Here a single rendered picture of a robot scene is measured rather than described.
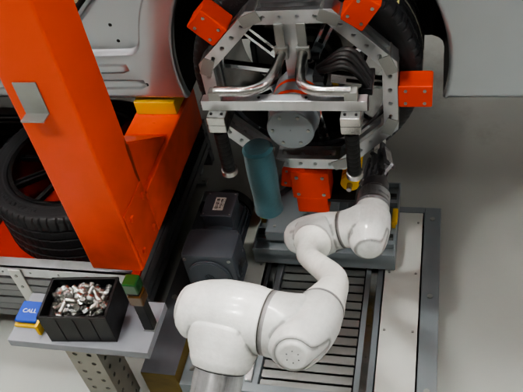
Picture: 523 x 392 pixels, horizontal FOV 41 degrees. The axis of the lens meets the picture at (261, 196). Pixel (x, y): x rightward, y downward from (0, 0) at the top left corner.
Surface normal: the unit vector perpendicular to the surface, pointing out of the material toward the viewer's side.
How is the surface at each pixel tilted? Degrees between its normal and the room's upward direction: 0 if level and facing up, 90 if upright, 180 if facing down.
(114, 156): 90
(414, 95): 90
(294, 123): 90
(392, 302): 0
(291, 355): 66
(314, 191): 90
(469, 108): 0
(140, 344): 0
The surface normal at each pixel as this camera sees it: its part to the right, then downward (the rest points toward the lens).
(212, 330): -0.34, -0.03
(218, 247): -0.15, -0.71
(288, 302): 0.12, -0.84
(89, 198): -0.19, 0.70
